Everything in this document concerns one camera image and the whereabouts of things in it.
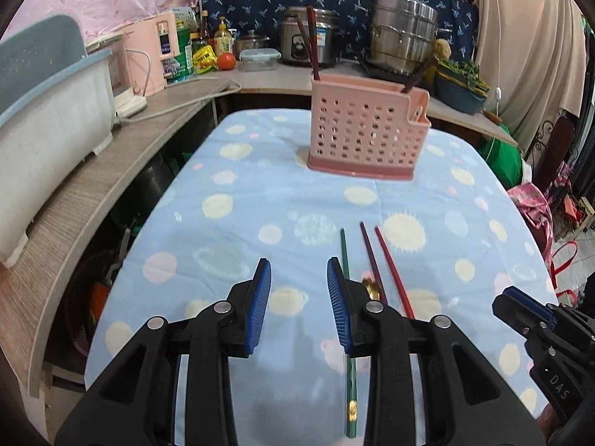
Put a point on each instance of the green chopstick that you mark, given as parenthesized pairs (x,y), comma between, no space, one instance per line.
(351,395)

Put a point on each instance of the wooden counter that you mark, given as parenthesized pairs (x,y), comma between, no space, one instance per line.
(60,223)

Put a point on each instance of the beige curtain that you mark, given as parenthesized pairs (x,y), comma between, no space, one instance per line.
(525,46)

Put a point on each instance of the silver rice cooker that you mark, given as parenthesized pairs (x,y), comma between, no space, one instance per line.
(320,37)

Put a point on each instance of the stainless steel steamer pot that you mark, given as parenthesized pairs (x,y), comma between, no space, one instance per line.
(404,32)

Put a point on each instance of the green tin can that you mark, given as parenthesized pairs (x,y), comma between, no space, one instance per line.
(181,55)

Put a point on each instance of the dark metal chair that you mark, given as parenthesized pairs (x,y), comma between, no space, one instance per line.
(558,148)

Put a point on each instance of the blue planter with plants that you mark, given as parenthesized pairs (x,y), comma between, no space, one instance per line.
(460,88)

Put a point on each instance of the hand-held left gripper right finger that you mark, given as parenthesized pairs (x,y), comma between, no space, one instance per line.
(337,306)

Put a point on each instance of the white kitchen appliance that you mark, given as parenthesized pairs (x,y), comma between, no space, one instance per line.
(123,79)

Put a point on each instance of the green bag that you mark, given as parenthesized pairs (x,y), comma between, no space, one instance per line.
(502,162)

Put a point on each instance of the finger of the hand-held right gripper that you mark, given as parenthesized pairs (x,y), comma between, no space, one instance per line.
(509,310)
(530,304)

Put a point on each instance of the blue planet print tablecloth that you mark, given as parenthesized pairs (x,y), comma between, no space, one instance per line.
(288,204)

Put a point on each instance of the pink kitchen appliance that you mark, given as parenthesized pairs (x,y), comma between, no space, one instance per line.
(153,55)

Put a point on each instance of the gold flower spoon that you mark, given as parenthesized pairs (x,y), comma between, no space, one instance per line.
(372,289)

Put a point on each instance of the white tub with blue lid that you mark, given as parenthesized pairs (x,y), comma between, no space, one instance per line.
(46,148)

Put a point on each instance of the pink floral cloth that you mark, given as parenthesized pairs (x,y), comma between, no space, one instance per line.
(534,213)

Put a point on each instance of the black induction stove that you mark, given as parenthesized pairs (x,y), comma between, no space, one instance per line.
(390,68)

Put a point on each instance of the yellow label sauce bottle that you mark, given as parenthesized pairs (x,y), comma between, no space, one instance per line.
(224,39)

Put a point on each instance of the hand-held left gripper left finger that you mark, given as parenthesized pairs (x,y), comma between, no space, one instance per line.
(260,306)

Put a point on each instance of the pink perforated utensil basket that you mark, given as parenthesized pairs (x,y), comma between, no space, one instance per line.
(367,125)

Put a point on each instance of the yellowish lump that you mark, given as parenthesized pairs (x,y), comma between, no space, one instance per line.
(443,48)

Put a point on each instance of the yellow snack packet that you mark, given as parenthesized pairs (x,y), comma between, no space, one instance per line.
(204,59)

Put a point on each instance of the dark red chopstick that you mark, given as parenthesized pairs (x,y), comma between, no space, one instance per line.
(369,255)
(307,46)
(418,76)

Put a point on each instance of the clear food container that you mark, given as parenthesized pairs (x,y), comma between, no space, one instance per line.
(260,60)

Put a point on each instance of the dark glass bottle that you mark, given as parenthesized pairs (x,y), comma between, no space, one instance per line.
(205,28)

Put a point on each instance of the small lidded steel pot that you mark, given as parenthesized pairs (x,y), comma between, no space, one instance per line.
(251,42)

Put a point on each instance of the red tomato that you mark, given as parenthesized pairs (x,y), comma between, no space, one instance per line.
(226,61)

